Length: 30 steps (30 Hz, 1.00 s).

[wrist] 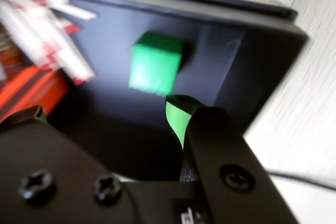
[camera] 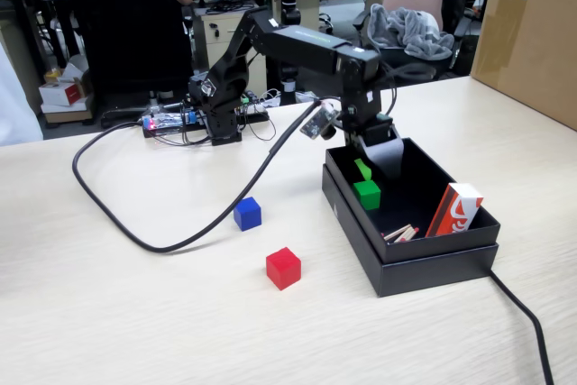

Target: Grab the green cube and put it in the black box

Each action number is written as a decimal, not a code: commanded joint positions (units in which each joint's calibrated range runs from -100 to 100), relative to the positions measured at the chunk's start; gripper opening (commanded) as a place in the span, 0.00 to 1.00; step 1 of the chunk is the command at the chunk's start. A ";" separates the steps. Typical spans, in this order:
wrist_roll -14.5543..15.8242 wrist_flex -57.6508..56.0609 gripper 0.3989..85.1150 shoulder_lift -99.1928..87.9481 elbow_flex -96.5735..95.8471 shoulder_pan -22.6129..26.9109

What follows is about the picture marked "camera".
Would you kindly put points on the person in black vest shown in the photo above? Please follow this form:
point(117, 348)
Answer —
point(126, 20)

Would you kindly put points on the black power strip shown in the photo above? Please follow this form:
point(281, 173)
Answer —
point(252, 116)

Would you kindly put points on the black box outer base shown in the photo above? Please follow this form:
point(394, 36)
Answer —
point(405, 274)

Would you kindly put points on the small wrist camera board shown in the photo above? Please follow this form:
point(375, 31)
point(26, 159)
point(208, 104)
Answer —
point(317, 122)

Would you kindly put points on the red and white carton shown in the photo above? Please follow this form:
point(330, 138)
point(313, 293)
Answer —
point(455, 211)

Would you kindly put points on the electronics controller board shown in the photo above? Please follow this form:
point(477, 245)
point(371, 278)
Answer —
point(169, 120)

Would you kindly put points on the green cube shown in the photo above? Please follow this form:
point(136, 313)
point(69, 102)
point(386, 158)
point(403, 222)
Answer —
point(367, 195)

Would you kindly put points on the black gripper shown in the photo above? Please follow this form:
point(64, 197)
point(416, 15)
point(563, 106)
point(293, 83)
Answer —
point(360, 110)

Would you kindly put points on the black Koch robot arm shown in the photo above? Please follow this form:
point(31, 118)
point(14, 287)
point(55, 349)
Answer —
point(306, 42)

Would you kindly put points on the beige drawer cabinet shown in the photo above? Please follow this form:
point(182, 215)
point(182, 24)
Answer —
point(225, 38)

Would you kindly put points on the blue cube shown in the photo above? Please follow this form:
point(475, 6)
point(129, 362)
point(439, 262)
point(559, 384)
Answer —
point(248, 214)

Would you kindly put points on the black box inner tray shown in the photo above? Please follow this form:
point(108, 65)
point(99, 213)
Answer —
point(433, 247)

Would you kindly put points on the wooden match red tip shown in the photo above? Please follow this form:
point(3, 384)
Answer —
point(408, 234)
point(396, 231)

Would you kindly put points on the large cardboard box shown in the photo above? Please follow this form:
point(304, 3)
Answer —
point(527, 42)

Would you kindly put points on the red cube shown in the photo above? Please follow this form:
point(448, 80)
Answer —
point(283, 268)

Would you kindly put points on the white garment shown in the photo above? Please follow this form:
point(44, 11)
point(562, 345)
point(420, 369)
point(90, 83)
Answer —
point(15, 105)

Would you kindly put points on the white and red box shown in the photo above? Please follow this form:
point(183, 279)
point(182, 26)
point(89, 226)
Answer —
point(63, 94)

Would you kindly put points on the grey blanket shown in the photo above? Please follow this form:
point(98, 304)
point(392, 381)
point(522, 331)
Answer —
point(410, 31)

